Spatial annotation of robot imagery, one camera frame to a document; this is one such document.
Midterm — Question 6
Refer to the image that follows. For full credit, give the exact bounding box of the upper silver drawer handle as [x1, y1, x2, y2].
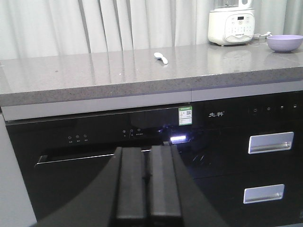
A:
[248, 131, 294, 155]

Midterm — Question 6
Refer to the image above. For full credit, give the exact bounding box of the green white QR sticker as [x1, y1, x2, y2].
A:
[178, 106, 193, 126]

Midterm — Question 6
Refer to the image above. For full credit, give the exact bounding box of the lower silver drawer handle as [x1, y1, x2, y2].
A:
[243, 184, 285, 204]

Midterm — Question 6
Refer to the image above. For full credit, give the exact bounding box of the black built-in dishwasher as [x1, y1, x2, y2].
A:
[6, 105, 191, 220]

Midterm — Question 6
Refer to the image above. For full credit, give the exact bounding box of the black drawer cabinet appliance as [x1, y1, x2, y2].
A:
[187, 91, 303, 227]

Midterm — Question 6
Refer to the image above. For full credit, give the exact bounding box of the grey pleated curtain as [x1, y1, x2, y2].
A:
[0, 0, 303, 60]

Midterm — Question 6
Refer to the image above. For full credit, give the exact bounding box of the light blue plastic spoon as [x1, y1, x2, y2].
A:
[154, 52, 168, 65]

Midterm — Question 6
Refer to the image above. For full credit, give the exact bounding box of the white blender with clear jar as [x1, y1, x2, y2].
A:
[208, 0, 255, 46]

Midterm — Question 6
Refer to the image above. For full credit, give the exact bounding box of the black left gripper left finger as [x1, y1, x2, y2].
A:
[37, 147, 147, 227]

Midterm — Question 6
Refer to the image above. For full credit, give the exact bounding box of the white power cord with plug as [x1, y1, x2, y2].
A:
[253, 31, 273, 40]

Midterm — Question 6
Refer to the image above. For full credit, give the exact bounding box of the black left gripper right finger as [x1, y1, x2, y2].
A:
[149, 142, 227, 227]

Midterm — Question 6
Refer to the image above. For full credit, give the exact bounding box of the silver drawer handle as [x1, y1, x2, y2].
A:
[248, 131, 294, 155]
[243, 184, 285, 204]

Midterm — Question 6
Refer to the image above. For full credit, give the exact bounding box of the purple plastic bowl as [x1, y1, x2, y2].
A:
[267, 35, 303, 52]

